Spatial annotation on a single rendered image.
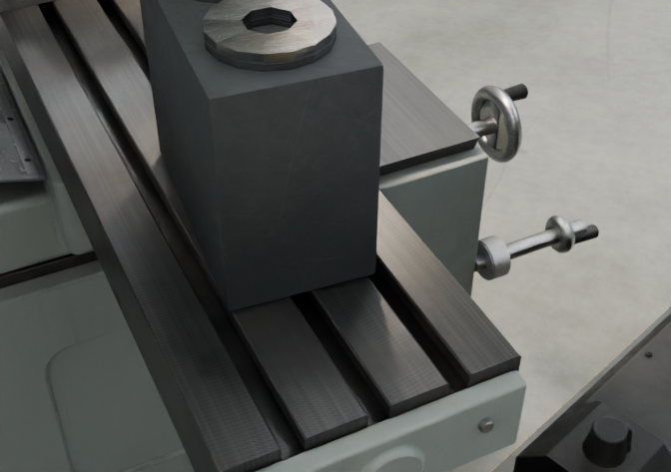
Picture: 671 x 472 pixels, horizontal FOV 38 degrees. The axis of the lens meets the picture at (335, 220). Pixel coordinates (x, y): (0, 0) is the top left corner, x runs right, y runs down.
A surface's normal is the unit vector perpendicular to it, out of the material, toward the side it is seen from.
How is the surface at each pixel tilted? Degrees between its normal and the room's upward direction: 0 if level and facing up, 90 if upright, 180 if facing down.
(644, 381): 0
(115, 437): 90
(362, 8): 0
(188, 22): 0
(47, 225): 90
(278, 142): 90
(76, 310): 90
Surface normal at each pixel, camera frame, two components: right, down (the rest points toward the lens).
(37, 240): 0.44, 0.57
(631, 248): 0.00, -0.77
